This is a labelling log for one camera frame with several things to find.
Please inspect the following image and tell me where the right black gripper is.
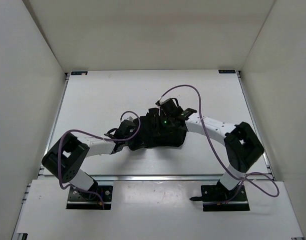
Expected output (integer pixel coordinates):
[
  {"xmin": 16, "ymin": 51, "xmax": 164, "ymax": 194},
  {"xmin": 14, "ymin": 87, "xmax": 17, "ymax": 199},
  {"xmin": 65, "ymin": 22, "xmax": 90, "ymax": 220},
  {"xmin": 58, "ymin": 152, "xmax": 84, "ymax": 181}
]
[{"xmin": 153, "ymin": 113, "xmax": 175, "ymax": 138}]

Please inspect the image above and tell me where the black pleated skirt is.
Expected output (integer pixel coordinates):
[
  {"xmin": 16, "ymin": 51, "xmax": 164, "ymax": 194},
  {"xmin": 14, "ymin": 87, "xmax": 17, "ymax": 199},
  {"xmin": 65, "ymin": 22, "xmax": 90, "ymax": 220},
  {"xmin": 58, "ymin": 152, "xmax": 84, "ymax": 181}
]
[{"xmin": 139, "ymin": 114, "xmax": 186, "ymax": 149}]

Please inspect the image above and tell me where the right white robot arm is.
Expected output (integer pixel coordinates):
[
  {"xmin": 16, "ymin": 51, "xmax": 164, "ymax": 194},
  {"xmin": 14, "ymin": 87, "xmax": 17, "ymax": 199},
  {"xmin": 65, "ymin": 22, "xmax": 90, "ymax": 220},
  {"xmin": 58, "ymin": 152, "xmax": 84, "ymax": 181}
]
[{"xmin": 155, "ymin": 98, "xmax": 265, "ymax": 200}]

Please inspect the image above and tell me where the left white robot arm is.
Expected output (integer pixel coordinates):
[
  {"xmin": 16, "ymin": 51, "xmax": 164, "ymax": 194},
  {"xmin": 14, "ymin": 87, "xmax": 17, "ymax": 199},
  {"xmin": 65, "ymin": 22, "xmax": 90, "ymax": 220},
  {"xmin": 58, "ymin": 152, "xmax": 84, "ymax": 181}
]
[{"xmin": 42, "ymin": 119, "xmax": 141, "ymax": 201}]

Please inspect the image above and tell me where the right corner label sticker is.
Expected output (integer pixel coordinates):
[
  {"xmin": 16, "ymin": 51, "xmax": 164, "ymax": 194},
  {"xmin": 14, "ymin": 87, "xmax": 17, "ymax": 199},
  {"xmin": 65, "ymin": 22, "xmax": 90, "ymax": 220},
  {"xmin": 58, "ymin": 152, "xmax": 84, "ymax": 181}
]
[{"xmin": 218, "ymin": 69, "xmax": 236, "ymax": 74}]

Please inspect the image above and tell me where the corner label sticker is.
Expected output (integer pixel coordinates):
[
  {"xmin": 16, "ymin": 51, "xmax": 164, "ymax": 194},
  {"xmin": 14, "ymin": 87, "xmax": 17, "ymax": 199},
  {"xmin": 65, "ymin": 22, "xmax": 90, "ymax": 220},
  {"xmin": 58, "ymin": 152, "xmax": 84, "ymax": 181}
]
[
  {"xmin": 70, "ymin": 71, "xmax": 88, "ymax": 76},
  {"xmin": 218, "ymin": 69, "xmax": 236, "ymax": 74}
]

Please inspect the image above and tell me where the left corner label sticker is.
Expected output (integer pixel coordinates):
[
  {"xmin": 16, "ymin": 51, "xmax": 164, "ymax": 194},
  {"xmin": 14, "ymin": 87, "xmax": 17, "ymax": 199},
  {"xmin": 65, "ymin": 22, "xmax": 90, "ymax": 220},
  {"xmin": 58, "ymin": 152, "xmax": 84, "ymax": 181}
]
[{"xmin": 70, "ymin": 71, "xmax": 88, "ymax": 76}]

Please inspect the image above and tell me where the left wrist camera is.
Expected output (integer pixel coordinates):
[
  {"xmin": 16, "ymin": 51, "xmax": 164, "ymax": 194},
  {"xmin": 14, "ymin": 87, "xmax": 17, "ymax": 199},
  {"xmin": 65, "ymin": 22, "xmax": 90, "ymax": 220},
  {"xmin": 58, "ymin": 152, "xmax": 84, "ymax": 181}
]
[{"xmin": 126, "ymin": 116, "xmax": 134, "ymax": 122}]

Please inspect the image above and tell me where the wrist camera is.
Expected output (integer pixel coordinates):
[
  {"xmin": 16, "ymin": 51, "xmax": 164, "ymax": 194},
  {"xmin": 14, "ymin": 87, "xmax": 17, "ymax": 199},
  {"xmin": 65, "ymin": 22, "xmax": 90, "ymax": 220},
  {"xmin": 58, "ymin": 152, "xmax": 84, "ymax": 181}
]
[
  {"xmin": 155, "ymin": 99, "xmax": 164, "ymax": 107},
  {"xmin": 126, "ymin": 116, "xmax": 134, "ymax": 122}
]

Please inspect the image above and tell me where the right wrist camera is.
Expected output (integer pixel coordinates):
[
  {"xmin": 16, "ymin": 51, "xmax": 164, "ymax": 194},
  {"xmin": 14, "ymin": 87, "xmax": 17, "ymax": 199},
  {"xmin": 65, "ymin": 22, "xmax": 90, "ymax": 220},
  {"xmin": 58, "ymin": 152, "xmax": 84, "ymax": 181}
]
[{"xmin": 155, "ymin": 99, "xmax": 164, "ymax": 107}]

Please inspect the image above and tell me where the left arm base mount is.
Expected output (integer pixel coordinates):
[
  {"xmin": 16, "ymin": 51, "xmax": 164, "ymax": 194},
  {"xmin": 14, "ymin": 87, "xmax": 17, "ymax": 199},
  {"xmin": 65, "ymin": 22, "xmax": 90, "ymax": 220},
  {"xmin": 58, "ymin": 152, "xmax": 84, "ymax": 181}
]
[{"xmin": 66, "ymin": 184, "xmax": 113, "ymax": 211}]

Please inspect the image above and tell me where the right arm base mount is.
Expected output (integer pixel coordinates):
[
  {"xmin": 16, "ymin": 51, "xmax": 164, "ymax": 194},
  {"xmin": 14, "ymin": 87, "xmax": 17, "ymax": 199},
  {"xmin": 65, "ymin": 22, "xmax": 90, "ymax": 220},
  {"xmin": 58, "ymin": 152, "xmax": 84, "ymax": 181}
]
[{"xmin": 189, "ymin": 183, "xmax": 250, "ymax": 212}]

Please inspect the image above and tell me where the front aluminium table rail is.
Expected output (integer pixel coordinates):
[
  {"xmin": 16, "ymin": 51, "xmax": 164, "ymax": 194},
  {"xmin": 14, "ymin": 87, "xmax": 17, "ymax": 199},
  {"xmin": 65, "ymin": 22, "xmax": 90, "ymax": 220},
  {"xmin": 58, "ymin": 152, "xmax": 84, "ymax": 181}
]
[{"xmin": 37, "ymin": 174, "xmax": 276, "ymax": 182}]

